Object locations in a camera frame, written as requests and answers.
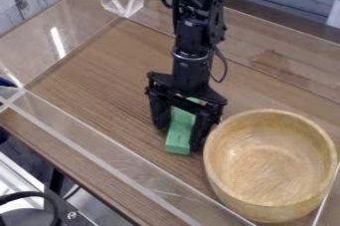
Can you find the black table leg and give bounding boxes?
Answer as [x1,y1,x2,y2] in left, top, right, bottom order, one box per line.
[49,169,65,195]

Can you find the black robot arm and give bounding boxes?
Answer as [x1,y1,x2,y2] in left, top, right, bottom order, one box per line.
[146,0,226,151]

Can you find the brown wooden bowl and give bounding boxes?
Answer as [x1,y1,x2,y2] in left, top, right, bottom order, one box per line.
[202,109,338,223]

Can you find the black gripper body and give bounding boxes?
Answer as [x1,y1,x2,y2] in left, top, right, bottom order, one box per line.
[146,49,226,114]

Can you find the clear acrylic corner bracket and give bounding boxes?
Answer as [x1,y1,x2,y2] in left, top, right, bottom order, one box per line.
[100,0,144,18]

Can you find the clear acrylic barrier wall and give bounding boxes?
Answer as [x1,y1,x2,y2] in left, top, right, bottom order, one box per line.
[0,0,340,226]

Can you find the green rectangular block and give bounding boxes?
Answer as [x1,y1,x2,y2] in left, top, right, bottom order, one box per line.
[165,108,196,155]

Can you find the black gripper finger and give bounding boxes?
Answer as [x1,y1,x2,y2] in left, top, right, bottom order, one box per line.
[150,97,170,129]
[189,106,221,151]

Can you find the black cable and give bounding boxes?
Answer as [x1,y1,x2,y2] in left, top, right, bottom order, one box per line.
[0,190,64,226]

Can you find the blue object at left edge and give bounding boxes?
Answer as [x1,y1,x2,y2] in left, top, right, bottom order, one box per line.
[0,77,17,88]

